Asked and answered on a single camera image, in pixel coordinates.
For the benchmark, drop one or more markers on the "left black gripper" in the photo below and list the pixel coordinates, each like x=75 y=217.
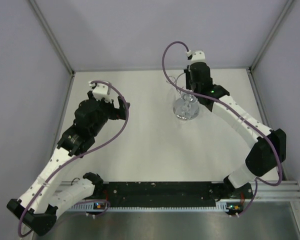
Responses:
x=117 y=113

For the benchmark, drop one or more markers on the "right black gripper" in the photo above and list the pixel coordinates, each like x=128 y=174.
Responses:
x=187 y=74

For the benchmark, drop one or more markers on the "clear wine glass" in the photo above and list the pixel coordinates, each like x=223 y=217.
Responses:
x=186 y=108

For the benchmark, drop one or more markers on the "chrome wine glass rack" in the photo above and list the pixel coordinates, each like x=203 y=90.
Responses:
x=178 y=83

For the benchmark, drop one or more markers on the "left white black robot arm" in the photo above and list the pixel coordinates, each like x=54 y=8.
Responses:
x=38 y=208

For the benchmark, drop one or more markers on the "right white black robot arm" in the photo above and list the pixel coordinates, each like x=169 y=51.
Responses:
x=267 y=146

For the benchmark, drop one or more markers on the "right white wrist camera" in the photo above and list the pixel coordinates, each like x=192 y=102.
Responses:
x=195 y=56

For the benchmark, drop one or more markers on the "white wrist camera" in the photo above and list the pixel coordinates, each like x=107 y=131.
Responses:
x=195 y=56
x=101 y=91

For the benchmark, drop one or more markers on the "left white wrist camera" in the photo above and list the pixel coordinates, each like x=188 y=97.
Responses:
x=101 y=91

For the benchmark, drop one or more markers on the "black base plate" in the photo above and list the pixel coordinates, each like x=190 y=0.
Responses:
x=169 y=194

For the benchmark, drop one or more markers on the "aluminium frame rail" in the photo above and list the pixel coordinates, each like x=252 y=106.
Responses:
x=50 y=35

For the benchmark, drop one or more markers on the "slotted cable duct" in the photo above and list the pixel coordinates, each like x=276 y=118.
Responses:
x=221 y=206

